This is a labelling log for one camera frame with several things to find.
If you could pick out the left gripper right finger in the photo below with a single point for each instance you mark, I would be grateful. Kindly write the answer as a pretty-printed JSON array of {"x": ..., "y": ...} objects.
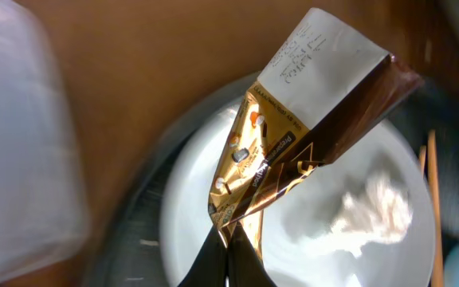
[{"x": 244, "y": 267}]

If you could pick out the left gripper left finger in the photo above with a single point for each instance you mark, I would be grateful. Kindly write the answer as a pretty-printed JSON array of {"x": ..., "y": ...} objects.
[{"x": 209, "y": 267}]

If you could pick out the grey plate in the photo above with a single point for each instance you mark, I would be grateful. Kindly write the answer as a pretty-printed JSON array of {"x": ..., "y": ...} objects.
[{"x": 297, "y": 248}]

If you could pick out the white tissue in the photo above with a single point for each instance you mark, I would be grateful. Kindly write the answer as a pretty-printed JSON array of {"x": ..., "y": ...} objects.
[{"x": 380, "y": 214}]

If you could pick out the gold brown snack wrapper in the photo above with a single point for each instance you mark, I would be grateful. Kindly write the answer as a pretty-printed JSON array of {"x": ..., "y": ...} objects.
[{"x": 325, "y": 88}]

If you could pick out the round black serving tray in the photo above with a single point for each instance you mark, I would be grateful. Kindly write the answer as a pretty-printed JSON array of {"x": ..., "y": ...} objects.
[{"x": 132, "y": 256}]

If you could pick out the clear plastic bin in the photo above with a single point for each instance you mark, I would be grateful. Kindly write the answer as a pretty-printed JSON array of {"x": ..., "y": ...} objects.
[{"x": 43, "y": 213}]

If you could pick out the wooden chopstick right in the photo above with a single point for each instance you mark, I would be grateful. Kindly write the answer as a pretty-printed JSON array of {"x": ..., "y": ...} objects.
[{"x": 437, "y": 279}]

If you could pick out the wooden chopstick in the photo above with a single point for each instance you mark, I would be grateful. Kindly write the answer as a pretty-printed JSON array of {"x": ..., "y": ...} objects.
[
  {"x": 422, "y": 159},
  {"x": 437, "y": 279}
]

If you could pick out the wooden chopstick left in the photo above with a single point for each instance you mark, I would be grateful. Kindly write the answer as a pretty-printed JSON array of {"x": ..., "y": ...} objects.
[{"x": 422, "y": 159}]

